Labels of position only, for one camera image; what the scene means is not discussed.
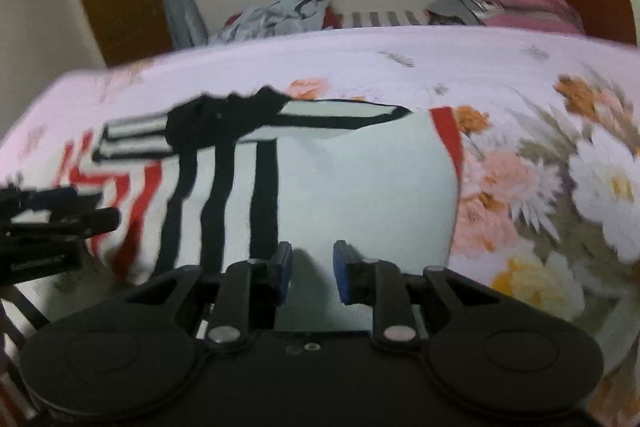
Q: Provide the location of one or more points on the pile of light crumpled clothes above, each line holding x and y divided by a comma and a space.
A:
280, 14

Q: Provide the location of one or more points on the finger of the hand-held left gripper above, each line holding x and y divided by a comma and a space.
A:
55, 199
95, 221

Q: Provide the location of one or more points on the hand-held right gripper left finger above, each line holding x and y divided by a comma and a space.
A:
284, 272

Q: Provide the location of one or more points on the pink floral bed sheet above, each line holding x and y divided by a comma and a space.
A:
500, 72

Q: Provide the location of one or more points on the white black red striped garment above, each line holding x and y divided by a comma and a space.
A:
350, 187

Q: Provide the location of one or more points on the stack of pink striped blankets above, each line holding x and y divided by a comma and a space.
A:
520, 7

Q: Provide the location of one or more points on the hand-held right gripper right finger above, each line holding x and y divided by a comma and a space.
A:
342, 272

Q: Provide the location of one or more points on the grey white striped pillow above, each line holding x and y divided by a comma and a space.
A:
385, 18

